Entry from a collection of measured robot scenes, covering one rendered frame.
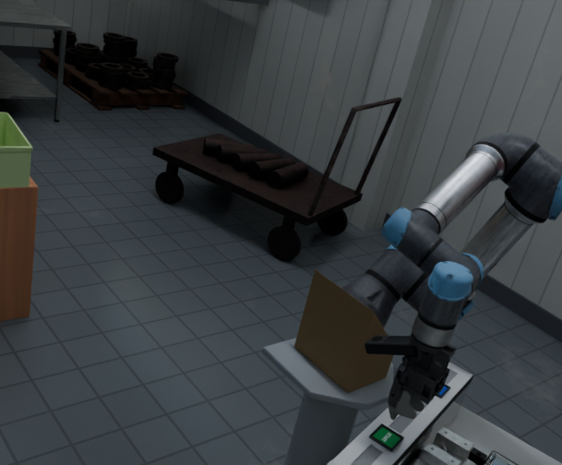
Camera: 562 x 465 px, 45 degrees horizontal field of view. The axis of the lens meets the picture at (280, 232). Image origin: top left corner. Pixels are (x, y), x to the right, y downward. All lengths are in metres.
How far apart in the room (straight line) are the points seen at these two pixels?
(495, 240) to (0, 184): 2.02
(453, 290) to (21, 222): 2.19
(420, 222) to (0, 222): 2.07
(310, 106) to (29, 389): 3.42
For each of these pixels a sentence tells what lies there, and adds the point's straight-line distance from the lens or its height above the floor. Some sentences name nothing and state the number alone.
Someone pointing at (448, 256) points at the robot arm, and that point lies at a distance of 1.38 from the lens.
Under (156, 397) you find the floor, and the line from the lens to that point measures 2.97.
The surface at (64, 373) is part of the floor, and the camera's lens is 3.05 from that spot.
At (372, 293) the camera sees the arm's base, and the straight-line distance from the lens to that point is 1.78.
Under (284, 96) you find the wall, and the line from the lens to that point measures 5.79.
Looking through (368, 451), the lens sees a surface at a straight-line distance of 1.48.
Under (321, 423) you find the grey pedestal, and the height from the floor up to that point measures 0.68.
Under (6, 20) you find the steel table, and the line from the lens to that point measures 5.53.
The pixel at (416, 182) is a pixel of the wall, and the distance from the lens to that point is 4.83.
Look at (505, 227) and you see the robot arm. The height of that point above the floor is 1.35.
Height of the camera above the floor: 1.90
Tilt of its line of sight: 25 degrees down
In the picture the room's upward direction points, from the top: 13 degrees clockwise
